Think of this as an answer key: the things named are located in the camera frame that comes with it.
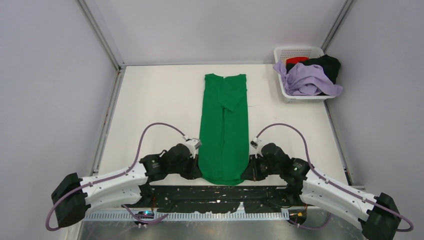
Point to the green t shirt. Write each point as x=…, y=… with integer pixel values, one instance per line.
x=224, y=129

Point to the slotted cable duct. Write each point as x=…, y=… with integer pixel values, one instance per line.
x=239, y=215

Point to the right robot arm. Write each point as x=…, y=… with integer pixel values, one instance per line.
x=374, y=215

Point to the lavender t shirt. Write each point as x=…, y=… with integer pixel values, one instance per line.
x=306, y=80

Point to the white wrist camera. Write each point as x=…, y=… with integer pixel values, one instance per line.
x=192, y=144
x=255, y=142

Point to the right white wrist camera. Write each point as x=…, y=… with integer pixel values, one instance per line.
x=255, y=142

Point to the right corner frame post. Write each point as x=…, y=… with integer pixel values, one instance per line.
x=340, y=18

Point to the red t shirt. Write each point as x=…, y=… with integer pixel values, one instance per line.
x=295, y=60

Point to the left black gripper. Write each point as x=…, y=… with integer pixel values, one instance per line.
x=194, y=171

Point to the corner frame post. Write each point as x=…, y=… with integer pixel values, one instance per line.
x=91, y=11
x=340, y=18

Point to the left corner frame post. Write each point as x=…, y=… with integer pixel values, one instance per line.
x=91, y=11

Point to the black t shirt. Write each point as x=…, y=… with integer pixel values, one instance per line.
x=330, y=65

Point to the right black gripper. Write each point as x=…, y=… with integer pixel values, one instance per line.
x=252, y=173

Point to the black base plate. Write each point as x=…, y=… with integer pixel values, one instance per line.
x=218, y=199

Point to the white laundry basket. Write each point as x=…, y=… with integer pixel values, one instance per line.
x=283, y=53

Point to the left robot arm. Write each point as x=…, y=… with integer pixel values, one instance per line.
x=77, y=197

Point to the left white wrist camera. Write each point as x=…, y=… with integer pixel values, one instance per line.
x=192, y=144

